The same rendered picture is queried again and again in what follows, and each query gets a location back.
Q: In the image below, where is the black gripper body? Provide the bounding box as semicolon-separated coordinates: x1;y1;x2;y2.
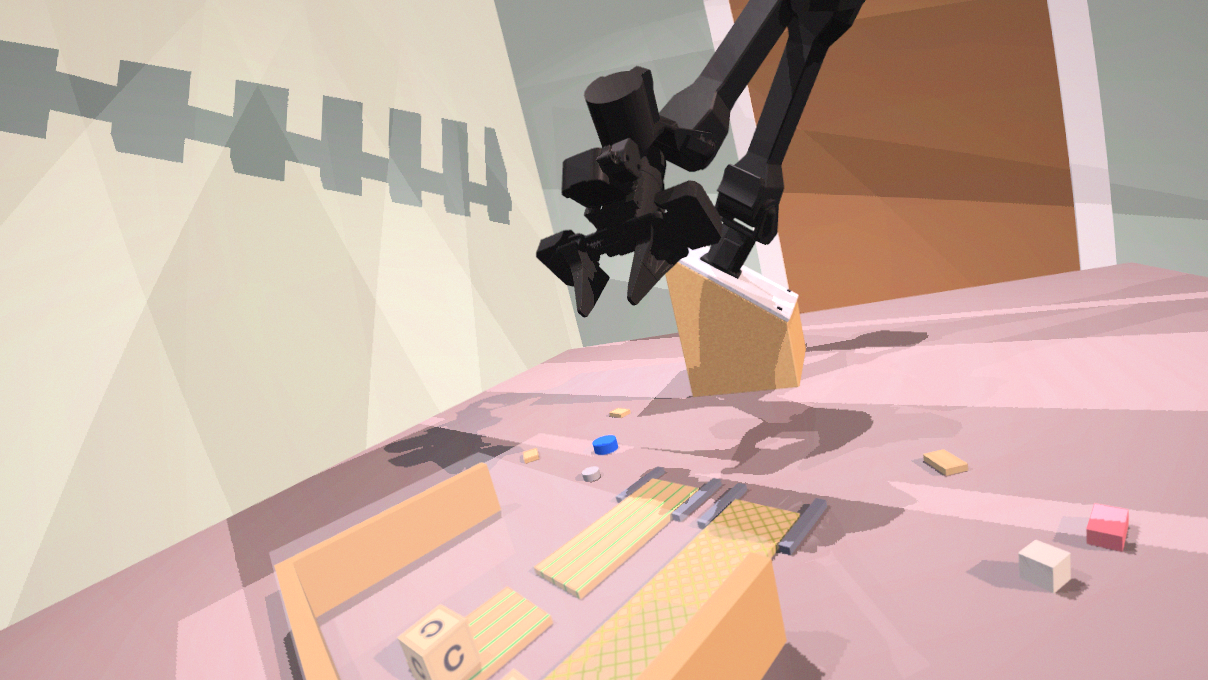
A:
536;172;722;286

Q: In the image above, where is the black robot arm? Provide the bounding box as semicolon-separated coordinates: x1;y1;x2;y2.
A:
561;0;866;279

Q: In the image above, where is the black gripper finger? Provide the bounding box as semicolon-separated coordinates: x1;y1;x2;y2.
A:
627;211;690;306
556;242;610;318

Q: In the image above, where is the pink cube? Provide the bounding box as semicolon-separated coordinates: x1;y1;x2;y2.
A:
1086;502;1129;552

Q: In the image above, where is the blue short cylinder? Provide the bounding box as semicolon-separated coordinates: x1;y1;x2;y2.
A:
592;436;618;455

